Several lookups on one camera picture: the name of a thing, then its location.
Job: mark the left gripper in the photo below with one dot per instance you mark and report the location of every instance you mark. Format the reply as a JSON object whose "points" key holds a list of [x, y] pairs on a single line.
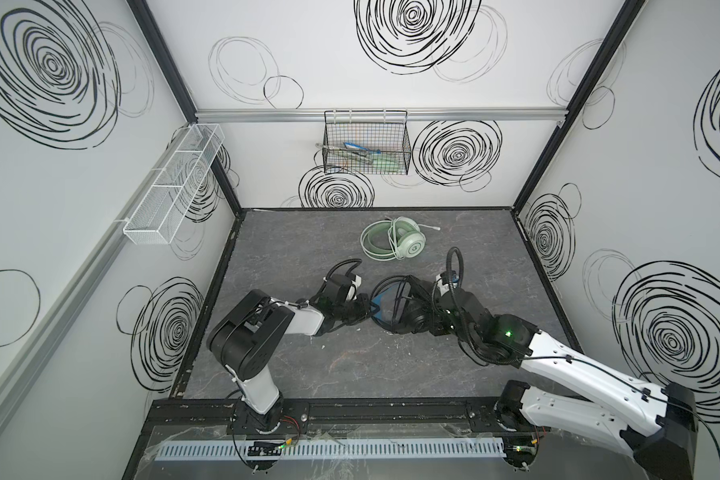
{"points": [[348, 306]]}

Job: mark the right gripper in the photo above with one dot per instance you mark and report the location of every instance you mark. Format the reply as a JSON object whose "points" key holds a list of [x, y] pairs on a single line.
{"points": [[418, 313]]}

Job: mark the black and blue headphones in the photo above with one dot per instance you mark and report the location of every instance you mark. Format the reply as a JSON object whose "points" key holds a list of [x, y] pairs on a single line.
{"points": [[402, 304]]}

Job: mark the mint green headphones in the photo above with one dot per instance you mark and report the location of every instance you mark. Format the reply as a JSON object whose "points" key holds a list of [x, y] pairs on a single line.
{"points": [[391, 239]]}

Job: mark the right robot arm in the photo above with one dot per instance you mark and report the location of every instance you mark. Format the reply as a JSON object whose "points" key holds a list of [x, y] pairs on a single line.
{"points": [[657, 426]]}

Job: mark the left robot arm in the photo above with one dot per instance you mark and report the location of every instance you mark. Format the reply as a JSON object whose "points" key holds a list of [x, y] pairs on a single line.
{"points": [[245, 340]]}

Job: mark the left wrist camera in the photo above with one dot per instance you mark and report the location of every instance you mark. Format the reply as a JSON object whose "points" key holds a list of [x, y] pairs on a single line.
{"points": [[356, 282]]}

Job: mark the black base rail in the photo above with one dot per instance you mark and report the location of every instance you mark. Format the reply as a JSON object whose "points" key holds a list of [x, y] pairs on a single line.
{"points": [[299, 416]]}

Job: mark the white slotted cable duct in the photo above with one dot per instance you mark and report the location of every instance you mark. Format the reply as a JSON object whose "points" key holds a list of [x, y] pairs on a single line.
{"points": [[323, 449]]}

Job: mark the black wire basket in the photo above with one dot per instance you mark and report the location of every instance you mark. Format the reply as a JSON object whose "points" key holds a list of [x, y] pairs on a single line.
{"points": [[390, 137]]}

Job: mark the clear wall shelf bin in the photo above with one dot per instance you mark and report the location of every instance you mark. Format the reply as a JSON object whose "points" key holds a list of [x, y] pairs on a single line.
{"points": [[166, 203]]}

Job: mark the black corner frame post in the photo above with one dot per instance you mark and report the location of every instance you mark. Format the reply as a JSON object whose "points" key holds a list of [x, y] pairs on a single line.
{"points": [[165, 61]]}

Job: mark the right corner frame post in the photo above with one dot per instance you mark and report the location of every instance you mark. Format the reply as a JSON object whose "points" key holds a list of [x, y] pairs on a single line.
{"points": [[612, 41]]}

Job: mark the side wall aluminium rail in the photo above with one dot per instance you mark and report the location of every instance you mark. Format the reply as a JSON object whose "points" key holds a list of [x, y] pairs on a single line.
{"points": [[45, 337]]}

